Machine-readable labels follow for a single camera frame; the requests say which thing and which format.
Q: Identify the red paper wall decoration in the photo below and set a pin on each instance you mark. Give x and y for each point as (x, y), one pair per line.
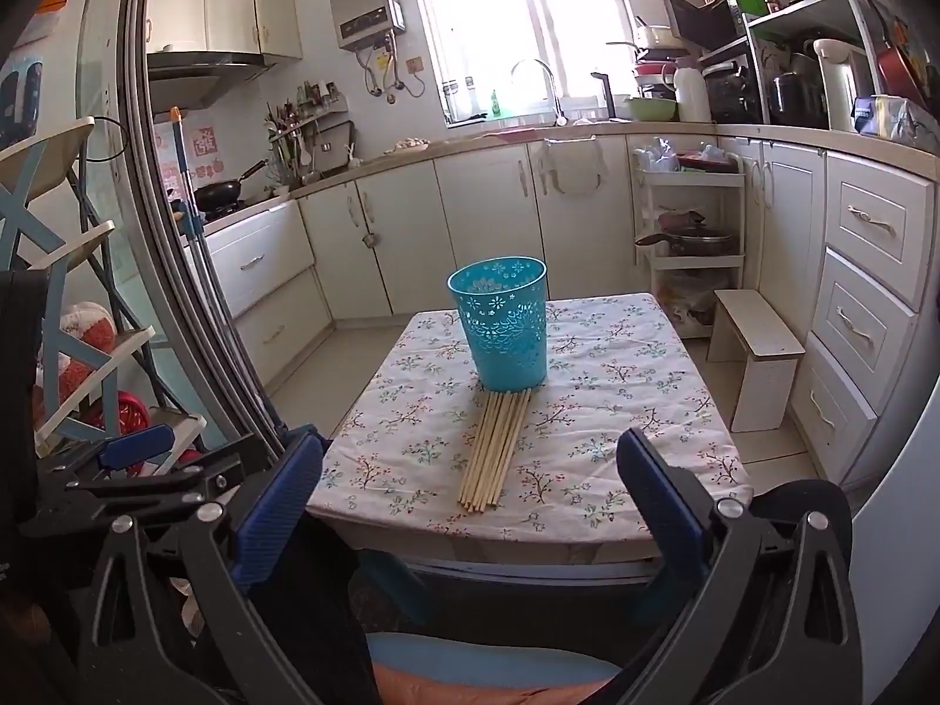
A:
(205, 141)

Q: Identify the stack of pots and bowls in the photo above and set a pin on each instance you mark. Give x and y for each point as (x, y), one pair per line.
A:
(653, 70)

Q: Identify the white wall cabinets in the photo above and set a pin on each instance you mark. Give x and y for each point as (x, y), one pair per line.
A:
(220, 11)

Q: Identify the green bowl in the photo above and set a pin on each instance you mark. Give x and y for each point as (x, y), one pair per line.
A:
(650, 110)

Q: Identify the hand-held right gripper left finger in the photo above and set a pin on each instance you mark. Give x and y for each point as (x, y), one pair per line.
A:
(275, 507)

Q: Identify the green dish soap bottle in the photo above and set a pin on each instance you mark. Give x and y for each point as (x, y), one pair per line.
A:
(495, 104)

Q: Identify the black tap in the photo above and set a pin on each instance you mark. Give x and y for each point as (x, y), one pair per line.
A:
(606, 92)

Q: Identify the blue seat cushion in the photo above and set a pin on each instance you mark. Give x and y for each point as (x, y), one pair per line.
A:
(485, 657)

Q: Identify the white over-door holder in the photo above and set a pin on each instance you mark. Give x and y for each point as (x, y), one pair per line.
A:
(569, 165)

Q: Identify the wall water heater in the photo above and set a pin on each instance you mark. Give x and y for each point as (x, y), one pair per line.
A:
(363, 4)

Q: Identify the white counter shelf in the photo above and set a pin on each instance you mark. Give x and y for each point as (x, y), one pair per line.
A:
(815, 4)

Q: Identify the blue wall organizer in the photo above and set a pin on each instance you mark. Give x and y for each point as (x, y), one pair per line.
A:
(16, 106)

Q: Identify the plastic bag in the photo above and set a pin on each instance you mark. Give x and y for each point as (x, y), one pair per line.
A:
(687, 301)

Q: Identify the chrome sink faucet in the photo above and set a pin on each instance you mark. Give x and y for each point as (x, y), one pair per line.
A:
(549, 77)

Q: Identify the blue and silver packet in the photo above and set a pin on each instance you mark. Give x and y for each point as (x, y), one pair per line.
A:
(892, 117)

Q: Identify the wall utensil rack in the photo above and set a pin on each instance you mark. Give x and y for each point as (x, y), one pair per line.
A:
(301, 125)

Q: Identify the kitchen window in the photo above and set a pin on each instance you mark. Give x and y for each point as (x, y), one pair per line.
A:
(514, 22)

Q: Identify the person's left leg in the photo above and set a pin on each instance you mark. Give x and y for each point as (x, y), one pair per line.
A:
(338, 602)

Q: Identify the black microwave oven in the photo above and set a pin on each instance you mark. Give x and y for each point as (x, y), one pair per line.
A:
(698, 22)

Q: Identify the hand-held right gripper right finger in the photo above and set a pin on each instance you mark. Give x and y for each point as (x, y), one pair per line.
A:
(664, 507)

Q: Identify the white trolley rack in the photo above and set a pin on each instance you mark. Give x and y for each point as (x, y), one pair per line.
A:
(690, 180)

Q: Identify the white base cabinets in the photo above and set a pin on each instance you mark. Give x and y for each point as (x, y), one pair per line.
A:
(477, 228)

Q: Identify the white electric kettle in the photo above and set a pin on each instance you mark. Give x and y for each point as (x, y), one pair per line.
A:
(837, 81)

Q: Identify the wall socket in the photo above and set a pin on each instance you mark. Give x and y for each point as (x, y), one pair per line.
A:
(416, 64)

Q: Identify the red pan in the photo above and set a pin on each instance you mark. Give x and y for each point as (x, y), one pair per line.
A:
(899, 73)

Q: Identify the white thermos jug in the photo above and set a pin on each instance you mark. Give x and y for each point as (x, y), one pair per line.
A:
(692, 95)

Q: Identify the plate of food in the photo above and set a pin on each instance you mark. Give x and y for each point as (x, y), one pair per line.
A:
(411, 143)

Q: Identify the red plastic basket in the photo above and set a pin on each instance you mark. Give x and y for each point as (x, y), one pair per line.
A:
(121, 418)

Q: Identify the bundle of wooden chopsticks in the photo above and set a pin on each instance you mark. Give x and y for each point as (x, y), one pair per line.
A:
(492, 448)

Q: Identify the blue perforated plastic basket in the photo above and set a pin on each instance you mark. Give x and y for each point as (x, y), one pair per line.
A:
(507, 338)

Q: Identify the floral tablecloth table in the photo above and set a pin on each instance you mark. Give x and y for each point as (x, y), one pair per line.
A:
(602, 396)

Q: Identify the blue and white folding rack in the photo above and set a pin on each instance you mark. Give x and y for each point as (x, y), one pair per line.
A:
(44, 147)

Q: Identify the range hood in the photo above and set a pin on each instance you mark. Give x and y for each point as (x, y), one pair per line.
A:
(198, 73)

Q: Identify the white step stool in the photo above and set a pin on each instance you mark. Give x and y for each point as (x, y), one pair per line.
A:
(756, 330)

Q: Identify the black toaster oven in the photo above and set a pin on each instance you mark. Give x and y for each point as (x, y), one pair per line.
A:
(731, 99)

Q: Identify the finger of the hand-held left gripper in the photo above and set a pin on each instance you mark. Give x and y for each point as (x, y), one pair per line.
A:
(136, 446)
(161, 481)

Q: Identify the black frying pan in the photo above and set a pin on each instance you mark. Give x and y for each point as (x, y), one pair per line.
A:
(217, 194)

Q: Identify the orange cloth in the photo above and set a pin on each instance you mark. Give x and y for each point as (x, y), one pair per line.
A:
(485, 694)

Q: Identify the black cooker pot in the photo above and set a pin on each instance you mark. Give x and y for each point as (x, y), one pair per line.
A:
(797, 99)

